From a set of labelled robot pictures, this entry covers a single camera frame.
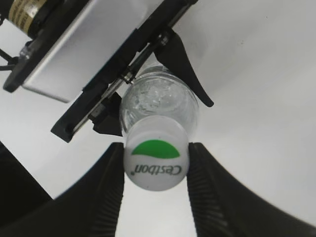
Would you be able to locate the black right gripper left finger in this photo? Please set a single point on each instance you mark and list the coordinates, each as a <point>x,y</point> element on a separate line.
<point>89,208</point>

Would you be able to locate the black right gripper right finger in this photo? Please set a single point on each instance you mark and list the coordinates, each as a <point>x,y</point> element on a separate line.
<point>223,207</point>

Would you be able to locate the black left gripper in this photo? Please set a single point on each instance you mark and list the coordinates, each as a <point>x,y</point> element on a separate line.
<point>99,100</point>

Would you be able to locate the clear Cestbon water bottle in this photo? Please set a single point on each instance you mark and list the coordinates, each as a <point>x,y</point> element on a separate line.
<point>158,92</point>

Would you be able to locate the white green bottle cap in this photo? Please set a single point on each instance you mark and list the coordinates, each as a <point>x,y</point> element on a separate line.
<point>156,156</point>

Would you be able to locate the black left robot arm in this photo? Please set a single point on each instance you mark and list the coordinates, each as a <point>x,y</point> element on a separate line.
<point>30,17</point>

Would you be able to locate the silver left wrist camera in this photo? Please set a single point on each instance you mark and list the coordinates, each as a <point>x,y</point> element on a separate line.
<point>72,48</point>

